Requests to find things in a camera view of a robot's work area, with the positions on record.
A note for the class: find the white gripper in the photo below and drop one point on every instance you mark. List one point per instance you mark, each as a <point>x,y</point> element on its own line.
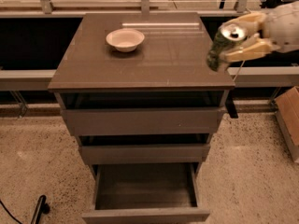
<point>284,28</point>

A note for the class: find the green soda can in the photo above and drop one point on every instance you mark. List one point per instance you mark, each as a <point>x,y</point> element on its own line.
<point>228,36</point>

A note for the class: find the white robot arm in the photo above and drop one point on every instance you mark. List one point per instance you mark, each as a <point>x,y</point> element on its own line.
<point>294,22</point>

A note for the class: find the grey drawer cabinet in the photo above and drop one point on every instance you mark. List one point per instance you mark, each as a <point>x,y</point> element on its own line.
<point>167,70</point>

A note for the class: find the grey top drawer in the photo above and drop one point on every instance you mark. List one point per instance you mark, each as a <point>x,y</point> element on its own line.
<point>88,122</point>

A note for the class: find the grey open bottom drawer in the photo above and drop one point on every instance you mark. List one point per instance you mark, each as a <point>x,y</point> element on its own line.
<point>155,193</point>

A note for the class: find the grey middle drawer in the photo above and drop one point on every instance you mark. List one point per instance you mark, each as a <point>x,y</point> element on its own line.
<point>143,154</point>

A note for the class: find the cardboard box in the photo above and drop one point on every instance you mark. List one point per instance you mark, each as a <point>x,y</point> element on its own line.
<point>288,119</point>

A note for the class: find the white paper bowl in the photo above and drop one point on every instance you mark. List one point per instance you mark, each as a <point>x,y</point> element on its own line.
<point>125,39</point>

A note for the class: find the black floor object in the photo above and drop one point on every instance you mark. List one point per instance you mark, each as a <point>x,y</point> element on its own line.
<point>42,207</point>

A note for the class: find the metal railing frame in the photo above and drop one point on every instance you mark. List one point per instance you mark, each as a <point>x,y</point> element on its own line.
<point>38,80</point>

